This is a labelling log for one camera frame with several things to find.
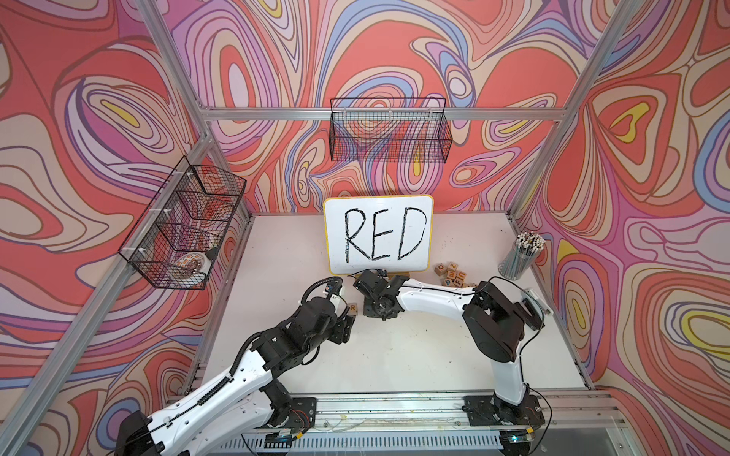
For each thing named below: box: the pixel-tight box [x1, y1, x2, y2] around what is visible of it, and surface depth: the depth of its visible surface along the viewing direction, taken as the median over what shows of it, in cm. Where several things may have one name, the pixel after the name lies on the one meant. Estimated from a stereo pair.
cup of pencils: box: [498, 229, 546, 282], surface depth 91 cm
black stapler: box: [521, 287, 555, 332], surface depth 92 cm
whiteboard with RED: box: [324, 194, 434, 276], surface depth 92 cm
